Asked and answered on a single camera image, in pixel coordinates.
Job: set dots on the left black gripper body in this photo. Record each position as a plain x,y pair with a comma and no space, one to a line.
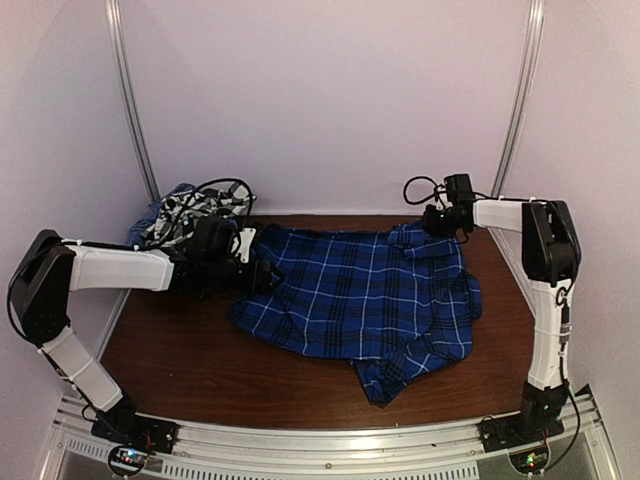
248,282

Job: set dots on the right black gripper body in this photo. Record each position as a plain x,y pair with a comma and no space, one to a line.
441,223

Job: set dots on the blue plaid long sleeve shirt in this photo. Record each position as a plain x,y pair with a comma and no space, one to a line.
396,304

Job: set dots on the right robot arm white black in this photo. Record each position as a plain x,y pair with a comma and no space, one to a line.
550,258

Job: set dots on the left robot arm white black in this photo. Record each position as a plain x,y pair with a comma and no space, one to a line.
217,253

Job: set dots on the black white patterned shirt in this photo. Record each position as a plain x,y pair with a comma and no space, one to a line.
180,213

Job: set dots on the small blue check shirt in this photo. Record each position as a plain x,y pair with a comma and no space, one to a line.
135,233

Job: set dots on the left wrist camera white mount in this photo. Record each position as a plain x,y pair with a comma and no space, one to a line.
242,244

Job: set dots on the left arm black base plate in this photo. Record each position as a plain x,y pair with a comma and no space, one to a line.
141,432

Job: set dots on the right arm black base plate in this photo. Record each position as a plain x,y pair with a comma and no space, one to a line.
498,433

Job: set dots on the right aluminium corner post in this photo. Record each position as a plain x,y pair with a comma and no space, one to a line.
532,41

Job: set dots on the aluminium corner post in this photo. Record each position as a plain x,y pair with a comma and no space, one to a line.
532,41
115,26

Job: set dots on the front aluminium rail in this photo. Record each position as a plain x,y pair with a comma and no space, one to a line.
451,450

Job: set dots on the left aluminium corner post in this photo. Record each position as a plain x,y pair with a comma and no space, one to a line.
115,26

